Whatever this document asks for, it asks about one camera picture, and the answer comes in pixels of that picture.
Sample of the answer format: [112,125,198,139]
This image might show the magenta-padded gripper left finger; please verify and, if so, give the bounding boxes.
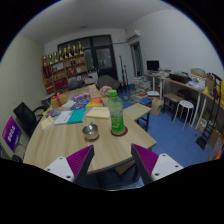
[44,144,95,183]

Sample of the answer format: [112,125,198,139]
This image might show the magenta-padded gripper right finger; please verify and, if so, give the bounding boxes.
[130,143,185,186]

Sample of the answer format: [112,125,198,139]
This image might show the round wooden table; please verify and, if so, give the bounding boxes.
[23,85,158,176]

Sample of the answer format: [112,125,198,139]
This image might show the small metal cup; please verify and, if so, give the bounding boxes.
[81,122,100,141]

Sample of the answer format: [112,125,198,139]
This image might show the round red coaster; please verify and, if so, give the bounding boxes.
[110,125,129,138]

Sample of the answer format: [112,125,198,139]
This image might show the white book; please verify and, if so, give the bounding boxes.
[53,110,74,126]

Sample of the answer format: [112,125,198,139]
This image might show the cream paper card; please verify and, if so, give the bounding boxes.
[39,116,55,131]

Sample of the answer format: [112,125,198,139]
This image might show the teal book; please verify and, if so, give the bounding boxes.
[67,107,87,125]

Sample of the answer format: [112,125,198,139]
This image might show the small wooden side table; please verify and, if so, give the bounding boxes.
[122,102,153,133]

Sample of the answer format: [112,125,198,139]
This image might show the blue book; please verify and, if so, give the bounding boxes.
[69,102,87,111]

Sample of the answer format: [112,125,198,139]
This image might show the pale yellow book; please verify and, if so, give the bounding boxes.
[85,106,111,120]

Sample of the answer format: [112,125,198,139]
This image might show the white round stool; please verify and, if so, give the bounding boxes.
[172,99,195,132]

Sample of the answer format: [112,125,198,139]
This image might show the green drink bottle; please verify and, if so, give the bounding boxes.
[106,89,126,136]

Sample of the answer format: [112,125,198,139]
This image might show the brown wooden stool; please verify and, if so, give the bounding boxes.
[162,92,185,117]

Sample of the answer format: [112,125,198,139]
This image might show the black office chair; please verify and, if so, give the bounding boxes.
[12,101,48,138]

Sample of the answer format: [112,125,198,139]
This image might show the purple sign board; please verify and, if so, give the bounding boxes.
[1,115,23,153]

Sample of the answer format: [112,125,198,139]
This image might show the pink box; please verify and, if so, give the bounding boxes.
[73,93,90,102]

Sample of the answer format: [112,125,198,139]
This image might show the stack of books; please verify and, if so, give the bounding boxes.
[129,75,154,104]

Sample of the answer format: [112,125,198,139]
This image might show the long wooden side desk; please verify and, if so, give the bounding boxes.
[145,70,224,131]

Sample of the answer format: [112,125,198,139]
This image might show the grey armchair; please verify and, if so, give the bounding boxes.
[96,74,121,91]

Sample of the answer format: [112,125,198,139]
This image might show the red wooden shelf unit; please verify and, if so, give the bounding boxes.
[41,41,90,95]

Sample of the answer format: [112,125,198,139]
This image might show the computer monitor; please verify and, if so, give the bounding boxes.
[146,59,161,72]

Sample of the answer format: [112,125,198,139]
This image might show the dark window door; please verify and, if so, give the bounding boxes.
[57,34,119,81]

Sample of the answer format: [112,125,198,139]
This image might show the wall air conditioner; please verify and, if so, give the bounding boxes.
[125,29,142,42]

